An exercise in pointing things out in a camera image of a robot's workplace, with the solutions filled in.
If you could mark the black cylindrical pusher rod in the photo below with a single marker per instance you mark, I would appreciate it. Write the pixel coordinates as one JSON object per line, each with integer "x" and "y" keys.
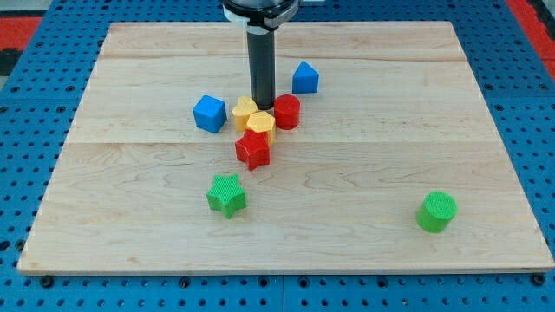
{"x": 261, "y": 54}

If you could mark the light wooden board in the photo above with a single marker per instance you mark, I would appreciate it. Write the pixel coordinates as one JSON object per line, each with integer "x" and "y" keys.
{"x": 398, "y": 114}

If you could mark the black robot arm flange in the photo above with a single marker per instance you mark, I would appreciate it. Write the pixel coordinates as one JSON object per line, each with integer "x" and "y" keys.
{"x": 259, "y": 17}

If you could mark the red star block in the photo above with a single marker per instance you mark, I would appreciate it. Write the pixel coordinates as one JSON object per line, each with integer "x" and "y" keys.
{"x": 253, "y": 149}

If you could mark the blue cube block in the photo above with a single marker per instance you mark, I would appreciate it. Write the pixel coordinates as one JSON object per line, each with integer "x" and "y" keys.
{"x": 209, "y": 114}

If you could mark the red cylinder block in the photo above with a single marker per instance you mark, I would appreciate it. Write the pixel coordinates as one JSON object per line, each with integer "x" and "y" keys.
{"x": 287, "y": 111}

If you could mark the yellow heart block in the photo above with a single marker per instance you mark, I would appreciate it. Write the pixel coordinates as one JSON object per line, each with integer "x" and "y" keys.
{"x": 241, "y": 112}

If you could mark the green cylinder block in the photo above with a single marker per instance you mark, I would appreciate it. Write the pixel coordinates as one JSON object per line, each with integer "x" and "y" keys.
{"x": 437, "y": 210}

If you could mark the yellow pentagon block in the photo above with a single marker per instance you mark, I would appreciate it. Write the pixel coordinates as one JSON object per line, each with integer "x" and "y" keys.
{"x": 263, "y": 122}

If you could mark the green star block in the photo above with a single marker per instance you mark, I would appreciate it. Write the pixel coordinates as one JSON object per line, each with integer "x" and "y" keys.
{"x": 226, "y": 195}

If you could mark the blue triangular prism block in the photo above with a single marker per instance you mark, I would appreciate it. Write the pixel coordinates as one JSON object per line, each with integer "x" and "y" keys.
{"x": 305, "y": 79}

